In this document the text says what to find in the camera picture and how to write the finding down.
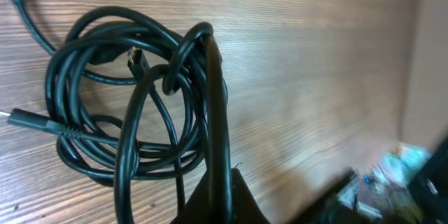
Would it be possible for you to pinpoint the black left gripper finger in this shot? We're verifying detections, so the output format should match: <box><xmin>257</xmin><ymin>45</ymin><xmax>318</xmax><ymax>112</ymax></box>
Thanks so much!
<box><xmin>172</xmin><ymin>168</ymin><xmax>269</xmax><ymax>224</ymax></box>

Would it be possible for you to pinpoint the black USB cable bundle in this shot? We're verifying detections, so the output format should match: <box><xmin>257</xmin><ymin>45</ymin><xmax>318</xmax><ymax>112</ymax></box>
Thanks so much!
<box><xmin>0</xmin><ymin>0</ymin><xmax>234</xmax><ymax>224</ymax></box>

